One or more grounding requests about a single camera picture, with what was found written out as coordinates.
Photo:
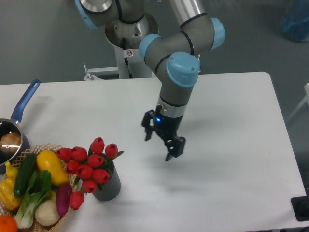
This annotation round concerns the white frame at right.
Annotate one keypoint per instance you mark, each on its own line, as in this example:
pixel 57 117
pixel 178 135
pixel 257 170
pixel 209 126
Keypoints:
pixel 301 107

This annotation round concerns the white onion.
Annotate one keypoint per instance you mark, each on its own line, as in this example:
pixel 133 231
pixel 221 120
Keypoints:
pixel 46 214

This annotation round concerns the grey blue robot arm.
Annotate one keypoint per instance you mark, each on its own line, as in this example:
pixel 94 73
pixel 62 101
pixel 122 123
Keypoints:
pixel 141 52

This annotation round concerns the red tulip bouquet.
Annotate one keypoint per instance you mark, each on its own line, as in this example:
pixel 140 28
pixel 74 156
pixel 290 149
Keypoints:
pixel 90 166

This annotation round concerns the green bok choy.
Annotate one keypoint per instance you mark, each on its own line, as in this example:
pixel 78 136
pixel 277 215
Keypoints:
pixel 38 188

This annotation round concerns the black device at table edge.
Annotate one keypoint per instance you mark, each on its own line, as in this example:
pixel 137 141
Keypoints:
pixel 301 208

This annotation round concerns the yellow squash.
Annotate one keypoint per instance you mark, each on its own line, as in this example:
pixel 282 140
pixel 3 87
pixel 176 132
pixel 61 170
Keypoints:
pixel 48 160

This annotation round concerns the dark grey ribbed vase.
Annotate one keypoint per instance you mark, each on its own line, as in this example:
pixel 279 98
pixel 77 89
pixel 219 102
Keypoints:
pixel 109 190

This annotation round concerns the purple eggplant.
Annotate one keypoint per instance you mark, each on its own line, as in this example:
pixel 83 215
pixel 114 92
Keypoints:
pixel 63 198

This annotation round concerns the woven wicker basket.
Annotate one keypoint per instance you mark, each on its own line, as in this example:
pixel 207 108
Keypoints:
pixel 36 227

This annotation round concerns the orange fruit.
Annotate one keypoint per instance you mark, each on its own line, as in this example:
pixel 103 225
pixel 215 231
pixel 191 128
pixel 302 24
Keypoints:
pixel 8 224

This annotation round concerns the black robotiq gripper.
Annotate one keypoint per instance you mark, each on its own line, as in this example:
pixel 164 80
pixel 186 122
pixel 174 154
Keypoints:
pixel 165 120

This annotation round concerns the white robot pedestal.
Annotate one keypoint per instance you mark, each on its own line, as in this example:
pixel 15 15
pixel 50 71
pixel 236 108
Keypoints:
pixel 125 38

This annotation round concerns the yellow bell pepper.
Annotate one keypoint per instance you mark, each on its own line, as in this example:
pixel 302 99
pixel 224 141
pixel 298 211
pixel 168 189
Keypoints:
pixel 7 188

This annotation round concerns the blue plastic container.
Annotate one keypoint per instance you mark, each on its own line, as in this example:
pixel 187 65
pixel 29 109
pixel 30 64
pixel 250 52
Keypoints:
pixel 295 21

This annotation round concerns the blue handled saucepan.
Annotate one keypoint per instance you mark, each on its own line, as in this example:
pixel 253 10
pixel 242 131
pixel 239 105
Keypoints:
pixel 12 125

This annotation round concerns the green cucumber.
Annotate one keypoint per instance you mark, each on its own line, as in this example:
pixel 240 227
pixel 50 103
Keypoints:
pixel 24 174

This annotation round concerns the browned bread in pan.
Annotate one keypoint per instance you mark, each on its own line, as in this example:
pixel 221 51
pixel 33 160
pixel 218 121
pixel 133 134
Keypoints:
pixel 10 142

